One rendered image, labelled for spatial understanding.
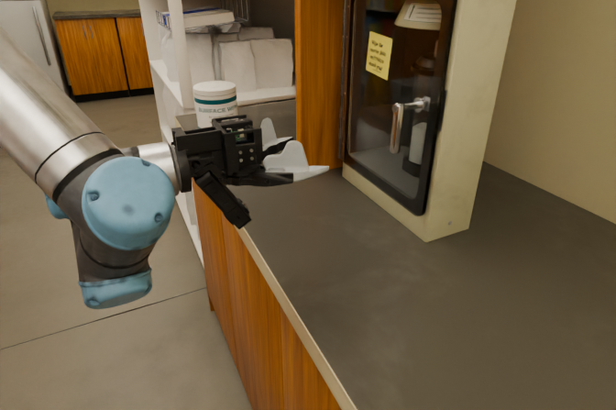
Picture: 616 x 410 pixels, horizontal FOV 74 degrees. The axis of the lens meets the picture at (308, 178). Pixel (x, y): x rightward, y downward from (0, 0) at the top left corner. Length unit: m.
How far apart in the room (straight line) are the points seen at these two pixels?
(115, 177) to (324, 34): 0.68
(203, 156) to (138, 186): 0.21
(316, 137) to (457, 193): 0.39
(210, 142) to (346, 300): 0.32
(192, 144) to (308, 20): 0.49
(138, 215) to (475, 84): 0.56
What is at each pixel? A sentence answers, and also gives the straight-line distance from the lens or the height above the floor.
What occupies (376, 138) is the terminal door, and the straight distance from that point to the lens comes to 0.87.
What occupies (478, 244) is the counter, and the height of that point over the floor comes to 0.94.
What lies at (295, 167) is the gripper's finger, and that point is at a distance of 0.58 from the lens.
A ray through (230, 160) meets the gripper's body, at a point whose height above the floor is 1.18.
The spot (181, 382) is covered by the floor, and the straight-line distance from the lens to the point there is 1.82.
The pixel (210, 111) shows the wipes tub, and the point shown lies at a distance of 1.30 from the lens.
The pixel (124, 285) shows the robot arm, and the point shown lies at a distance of 0.51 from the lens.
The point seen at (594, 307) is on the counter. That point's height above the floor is 0.94.
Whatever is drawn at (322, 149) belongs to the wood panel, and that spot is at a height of 1.00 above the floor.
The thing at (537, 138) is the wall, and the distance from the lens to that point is 1.16.
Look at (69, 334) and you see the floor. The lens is 2.17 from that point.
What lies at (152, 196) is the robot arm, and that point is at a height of 1.23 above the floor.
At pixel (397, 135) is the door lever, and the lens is 0.73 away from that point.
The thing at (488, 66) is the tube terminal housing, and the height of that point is 1.27.
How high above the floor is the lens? 1.41
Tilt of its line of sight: 27 degrees down
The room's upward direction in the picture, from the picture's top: straight up
